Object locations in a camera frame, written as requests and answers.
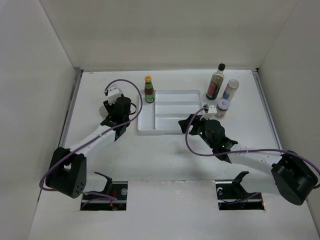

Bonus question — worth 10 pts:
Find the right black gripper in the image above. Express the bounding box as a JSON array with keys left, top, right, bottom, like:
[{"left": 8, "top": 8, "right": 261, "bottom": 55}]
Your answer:
[{"left": 178, "top": 113, "right": 215, "bottom": 149}]

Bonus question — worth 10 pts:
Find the red sauce bottle yellow cap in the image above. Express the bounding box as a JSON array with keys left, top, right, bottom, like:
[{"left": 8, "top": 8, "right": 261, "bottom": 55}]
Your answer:
[{"left": 144, "top": 75, "right": 155, "bottom": 104}]

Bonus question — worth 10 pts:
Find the tall dark soy sauce bottle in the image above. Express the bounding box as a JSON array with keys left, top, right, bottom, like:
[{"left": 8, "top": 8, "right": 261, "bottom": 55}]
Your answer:
[{"left": 206, "top": 63, "right": 226, "bottom": 100}]

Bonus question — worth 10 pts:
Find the white powder shaker silver lid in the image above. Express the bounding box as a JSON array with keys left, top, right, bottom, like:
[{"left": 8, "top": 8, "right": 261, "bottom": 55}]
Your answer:
[{"left": 99, "top": 105, "right": 108, "bottom": 119}]

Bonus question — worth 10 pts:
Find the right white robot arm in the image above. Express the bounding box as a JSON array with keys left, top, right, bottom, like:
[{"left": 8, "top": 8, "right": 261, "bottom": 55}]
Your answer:
[{"left": 178, "top": 114, "right": 320, "bottom": 206}]

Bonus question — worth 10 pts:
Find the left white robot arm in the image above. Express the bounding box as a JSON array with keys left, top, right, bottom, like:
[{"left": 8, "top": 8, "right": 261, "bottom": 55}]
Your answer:
[{"left": 40, "top": 95, "right": 134, "bottom": 200}]

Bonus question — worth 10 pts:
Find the white divided organizer tray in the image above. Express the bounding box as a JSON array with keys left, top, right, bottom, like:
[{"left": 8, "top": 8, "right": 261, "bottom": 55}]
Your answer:
[{"left": 137, "top": 90, "right": 203, "bottom": 136}]

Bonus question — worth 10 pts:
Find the brown spice jar white lid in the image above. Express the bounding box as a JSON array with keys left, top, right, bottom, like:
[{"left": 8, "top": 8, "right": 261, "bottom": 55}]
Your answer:
[{"left": 215, "top": 98, "right": 230, "bottom": 118}]

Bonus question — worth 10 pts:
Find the white powder shaker blue label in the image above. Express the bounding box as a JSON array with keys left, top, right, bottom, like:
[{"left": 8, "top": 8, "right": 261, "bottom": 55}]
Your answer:
[{"left": 222, "top": 79, "right": 240, "bottom": 102}]

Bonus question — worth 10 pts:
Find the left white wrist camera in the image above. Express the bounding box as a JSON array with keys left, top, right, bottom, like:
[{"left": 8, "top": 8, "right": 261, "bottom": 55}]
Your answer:
[{"left": 104, "top": 84, "right": 123, "bottom": 105}]

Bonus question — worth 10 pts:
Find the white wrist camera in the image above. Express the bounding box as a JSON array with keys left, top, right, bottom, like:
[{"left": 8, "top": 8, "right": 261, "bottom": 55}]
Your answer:
[
  {"left": 201, "top": 104, "right": 217, "bottom": 120},
  {"left": 104, "top": 84, "right": 123, "bottom": 105}
]

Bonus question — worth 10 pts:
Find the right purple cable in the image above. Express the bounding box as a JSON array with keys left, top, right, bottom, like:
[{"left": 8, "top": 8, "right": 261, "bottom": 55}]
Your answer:
[{"left": 185, "top": 106, "right": 320, "bottom": 190}]

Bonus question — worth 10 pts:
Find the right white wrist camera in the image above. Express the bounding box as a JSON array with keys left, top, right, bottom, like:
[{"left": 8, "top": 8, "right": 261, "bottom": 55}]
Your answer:
[{"left": 201, "top": 104, "right": 217, "bottom": 120}]

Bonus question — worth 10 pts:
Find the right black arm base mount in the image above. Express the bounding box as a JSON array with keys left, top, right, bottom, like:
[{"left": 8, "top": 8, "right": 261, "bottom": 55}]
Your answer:
[{"left": 215, "top": 171, "right": 265, "bottom": 211}]

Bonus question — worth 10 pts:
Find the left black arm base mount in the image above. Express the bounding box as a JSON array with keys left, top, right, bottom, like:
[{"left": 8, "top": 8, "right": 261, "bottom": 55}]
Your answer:
[{"left": 80, "top": 172, "right": 129, "bottom": 211}]

